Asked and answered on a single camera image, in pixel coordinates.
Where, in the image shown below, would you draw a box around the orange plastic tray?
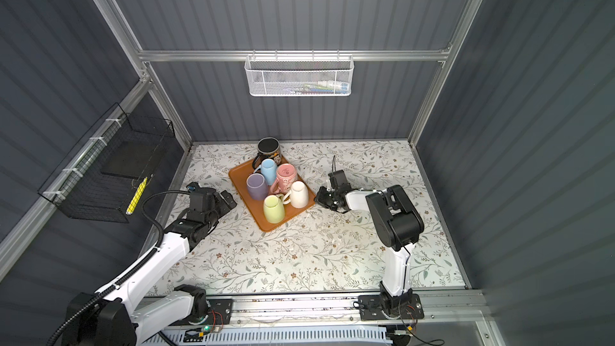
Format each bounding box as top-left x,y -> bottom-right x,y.
228,159 -> 315,232

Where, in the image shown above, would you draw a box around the light blue mug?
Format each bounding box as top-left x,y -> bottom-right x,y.
254,159 -> 278,186

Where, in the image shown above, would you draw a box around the black skull pattern mug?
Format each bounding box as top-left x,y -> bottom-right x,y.
251,137 -> 282,170

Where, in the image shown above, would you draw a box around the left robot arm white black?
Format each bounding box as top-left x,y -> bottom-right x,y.
48,182 -> 237,345

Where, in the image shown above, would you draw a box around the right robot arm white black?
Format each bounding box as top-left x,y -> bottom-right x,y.
315,185 -> 424,320

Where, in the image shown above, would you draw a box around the white cream mug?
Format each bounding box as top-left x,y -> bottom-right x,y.
283,181 -> 309,209

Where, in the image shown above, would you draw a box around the purple mug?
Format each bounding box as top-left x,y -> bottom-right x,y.
246,173 -> 269,201

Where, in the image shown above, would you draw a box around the pink ghost mug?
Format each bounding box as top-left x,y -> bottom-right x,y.
269,163 -> 297,195

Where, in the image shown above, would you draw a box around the light green mug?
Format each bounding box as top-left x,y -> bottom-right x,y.
263,195 -> 285,224

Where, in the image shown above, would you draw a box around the floral table mat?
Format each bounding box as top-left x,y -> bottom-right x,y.
150,140 -> 464,296

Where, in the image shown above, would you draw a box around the yellow marker pen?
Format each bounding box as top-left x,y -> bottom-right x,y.
126,177 -> 148,216

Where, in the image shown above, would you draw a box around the pens in white basket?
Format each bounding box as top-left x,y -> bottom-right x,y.
285,81 -> 351,95

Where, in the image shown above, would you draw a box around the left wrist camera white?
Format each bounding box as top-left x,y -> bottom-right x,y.
187,182 -> 201,192

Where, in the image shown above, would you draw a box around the black wire basket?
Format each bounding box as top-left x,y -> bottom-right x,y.
38,107 -> 176,224

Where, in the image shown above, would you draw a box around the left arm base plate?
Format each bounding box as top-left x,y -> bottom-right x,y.
172,299 -> 234,326

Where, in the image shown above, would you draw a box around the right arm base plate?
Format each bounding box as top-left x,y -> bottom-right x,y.
352,292 -> 424,321

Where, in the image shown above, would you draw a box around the white perforated cable duct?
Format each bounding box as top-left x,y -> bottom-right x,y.
163,325 -> 392,345

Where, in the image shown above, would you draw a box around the white wire mesh basket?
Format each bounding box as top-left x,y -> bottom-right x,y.
244,52 -> 355,97

